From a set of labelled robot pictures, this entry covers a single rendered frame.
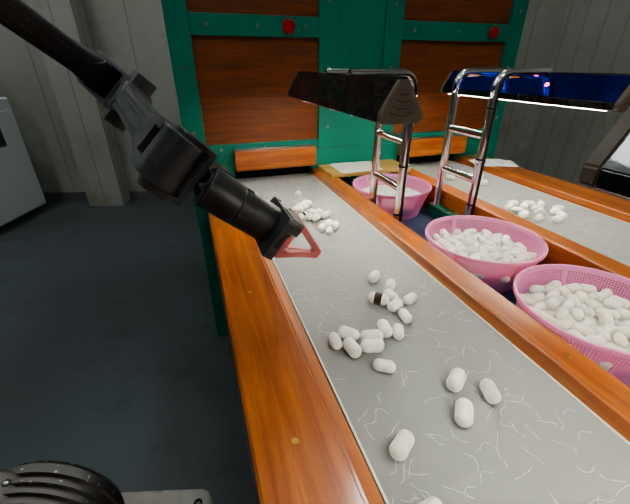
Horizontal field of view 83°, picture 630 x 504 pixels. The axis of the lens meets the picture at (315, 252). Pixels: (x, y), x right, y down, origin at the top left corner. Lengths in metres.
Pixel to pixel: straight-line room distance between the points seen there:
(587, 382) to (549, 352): 0.06
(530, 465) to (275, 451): 0.28
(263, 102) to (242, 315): 0.93
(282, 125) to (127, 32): 2.31
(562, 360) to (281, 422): 0.40
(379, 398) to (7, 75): 3.84
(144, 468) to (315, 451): 1.03
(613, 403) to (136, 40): 3.46
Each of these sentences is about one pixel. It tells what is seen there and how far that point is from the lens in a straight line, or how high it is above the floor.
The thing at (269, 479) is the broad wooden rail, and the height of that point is 0.77.
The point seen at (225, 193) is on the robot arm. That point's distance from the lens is 0.47.
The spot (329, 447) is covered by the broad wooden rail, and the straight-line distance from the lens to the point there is 0.44.
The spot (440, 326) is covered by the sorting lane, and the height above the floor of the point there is 0.74.
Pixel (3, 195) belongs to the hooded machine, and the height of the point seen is 0.26.
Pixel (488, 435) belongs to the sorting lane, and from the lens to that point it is 0.52.
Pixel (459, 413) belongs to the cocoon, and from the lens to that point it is 0.50.
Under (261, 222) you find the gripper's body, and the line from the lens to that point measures 0.49.
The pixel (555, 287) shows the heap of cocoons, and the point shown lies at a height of 0.74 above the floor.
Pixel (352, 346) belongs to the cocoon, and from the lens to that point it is 0.55.
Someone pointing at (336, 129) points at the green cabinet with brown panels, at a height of 0.91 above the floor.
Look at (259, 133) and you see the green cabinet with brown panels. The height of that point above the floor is 0.91.
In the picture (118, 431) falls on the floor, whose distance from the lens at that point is 1.54.
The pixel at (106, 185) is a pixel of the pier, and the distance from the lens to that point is 3.67.
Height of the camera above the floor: 1.13
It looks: 28 degrees down
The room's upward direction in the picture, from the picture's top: straight up
